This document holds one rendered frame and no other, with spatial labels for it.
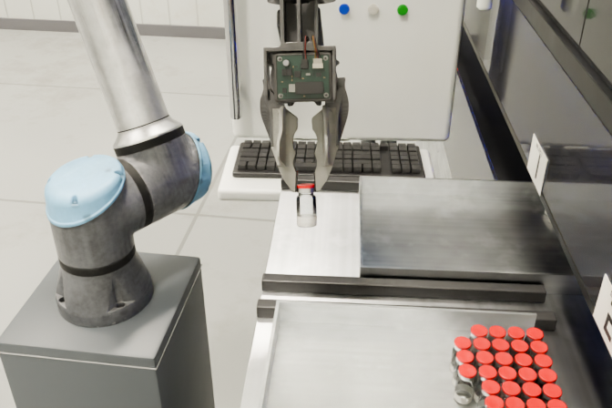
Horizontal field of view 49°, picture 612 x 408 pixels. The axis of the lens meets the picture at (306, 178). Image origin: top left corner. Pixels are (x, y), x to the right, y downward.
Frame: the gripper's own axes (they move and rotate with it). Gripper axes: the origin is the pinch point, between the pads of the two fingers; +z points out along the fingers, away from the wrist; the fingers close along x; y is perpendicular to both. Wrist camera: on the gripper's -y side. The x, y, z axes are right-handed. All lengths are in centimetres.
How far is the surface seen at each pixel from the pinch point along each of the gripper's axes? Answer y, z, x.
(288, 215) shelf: -38.5, 11.1, -5.4
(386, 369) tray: -7.1, 24.9, 9.2
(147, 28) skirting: -395, -56, -131
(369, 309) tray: -13.1, 19.2, 7.3
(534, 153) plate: -29.9, 0.4, 32.9
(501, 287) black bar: -19.9, 18.2, 26.0
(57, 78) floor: -322, -21, -166
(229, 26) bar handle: -64, -23, -19
